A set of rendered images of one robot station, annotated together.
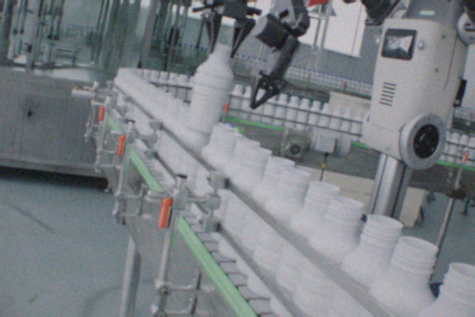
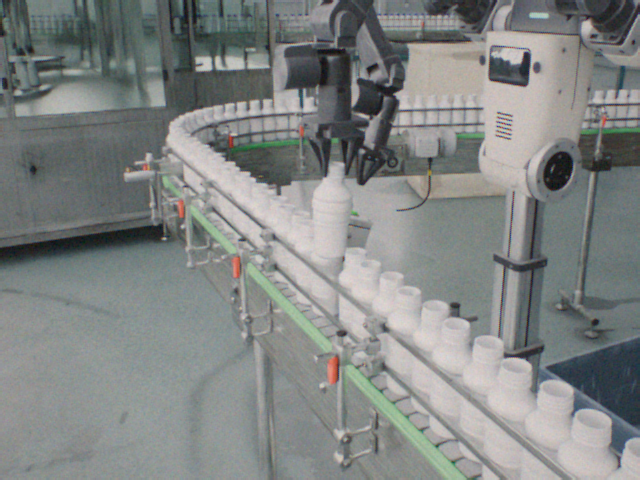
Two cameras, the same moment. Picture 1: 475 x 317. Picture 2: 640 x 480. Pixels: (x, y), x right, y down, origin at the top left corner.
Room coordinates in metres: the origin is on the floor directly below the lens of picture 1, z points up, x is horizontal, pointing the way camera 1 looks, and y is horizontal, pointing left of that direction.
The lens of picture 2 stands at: (-0.16, 0.13, 1.58)
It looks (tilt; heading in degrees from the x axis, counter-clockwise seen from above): 19 degrees down; 355
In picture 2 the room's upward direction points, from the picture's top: straight up
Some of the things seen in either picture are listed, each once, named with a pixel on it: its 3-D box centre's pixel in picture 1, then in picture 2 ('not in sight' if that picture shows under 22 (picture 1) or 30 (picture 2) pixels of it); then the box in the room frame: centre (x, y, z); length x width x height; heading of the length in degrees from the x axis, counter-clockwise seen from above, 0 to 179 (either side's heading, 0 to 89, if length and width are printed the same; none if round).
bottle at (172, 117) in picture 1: (172, 137); (287, 243); (1.18, 0.16, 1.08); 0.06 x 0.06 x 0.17
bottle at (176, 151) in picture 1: (185, 149); (310, 262); (1.07, 0.11, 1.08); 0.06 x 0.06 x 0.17
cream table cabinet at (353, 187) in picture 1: (372, 158); (477, 118); (5.35, -1.40, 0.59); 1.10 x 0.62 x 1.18; 95
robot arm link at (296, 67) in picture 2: not in sight; (313, 50); (0.94, 0.10, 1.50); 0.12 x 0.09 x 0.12; 114
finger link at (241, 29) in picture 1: (229, 31); (338, 149); (0.96, 0.06, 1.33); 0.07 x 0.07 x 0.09; 23
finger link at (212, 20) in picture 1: (222, 30); (331, 149); (0.96, 0.07, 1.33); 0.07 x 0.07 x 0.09; 23
